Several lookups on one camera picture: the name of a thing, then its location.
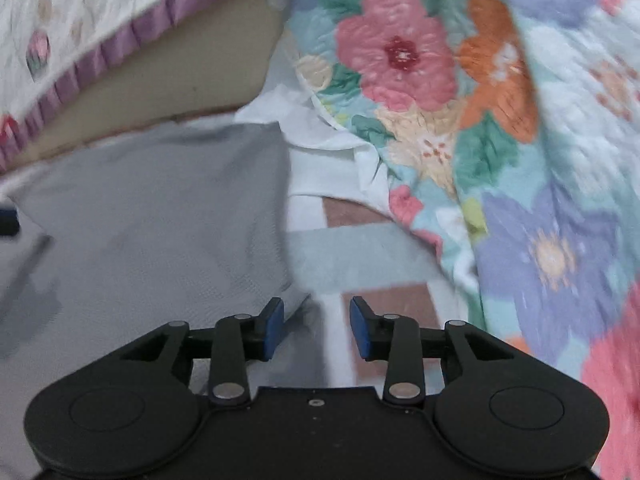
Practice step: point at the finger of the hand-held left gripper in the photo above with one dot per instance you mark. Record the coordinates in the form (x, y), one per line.
(7, 214)
(9, 229)

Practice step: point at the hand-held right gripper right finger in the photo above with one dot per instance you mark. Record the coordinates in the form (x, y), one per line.
(360, 330)

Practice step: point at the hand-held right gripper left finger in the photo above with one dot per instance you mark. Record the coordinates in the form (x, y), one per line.
(272, 325)

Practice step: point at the grey garment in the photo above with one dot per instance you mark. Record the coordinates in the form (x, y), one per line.
(150, 220)

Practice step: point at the white crumpled cloth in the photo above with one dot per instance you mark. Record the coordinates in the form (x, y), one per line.
(310, 125)

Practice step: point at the beige bed base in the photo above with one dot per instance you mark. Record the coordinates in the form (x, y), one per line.
(175, 75)

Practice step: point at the white bear print quilt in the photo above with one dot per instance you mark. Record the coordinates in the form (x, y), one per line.
(100, 10)

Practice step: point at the floral quilt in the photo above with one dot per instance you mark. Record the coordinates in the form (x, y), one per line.
(550, 210)

